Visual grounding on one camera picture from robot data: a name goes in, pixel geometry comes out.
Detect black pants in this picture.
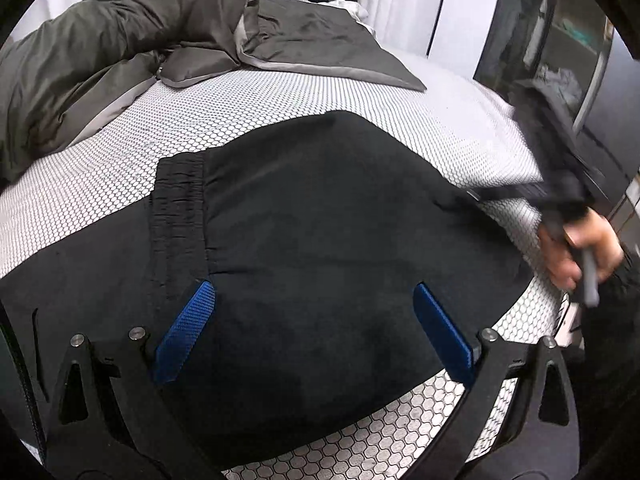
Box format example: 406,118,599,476
0,110,546,471

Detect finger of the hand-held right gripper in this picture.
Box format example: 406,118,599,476
465,182,546,208

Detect dark glass-door wardrobe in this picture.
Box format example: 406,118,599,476
472,0,640,241

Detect white cabinet door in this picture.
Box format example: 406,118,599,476
427,0,506,78

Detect grey duvet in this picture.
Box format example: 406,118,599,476
0,0,428,188

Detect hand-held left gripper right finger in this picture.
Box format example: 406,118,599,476
400,282,581,480

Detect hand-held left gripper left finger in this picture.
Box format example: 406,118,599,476
42,280,226,480

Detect bed with honeycomb sheet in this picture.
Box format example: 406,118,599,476
0,52,571,480

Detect person's right hand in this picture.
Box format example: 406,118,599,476
537,207,623,293

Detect teal folded cloth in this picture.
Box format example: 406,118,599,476
560,19,598,51

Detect hanging grey clothes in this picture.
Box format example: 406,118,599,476
492,0,546,76

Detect white crumpled clothing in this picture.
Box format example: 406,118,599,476
537,67,583,106

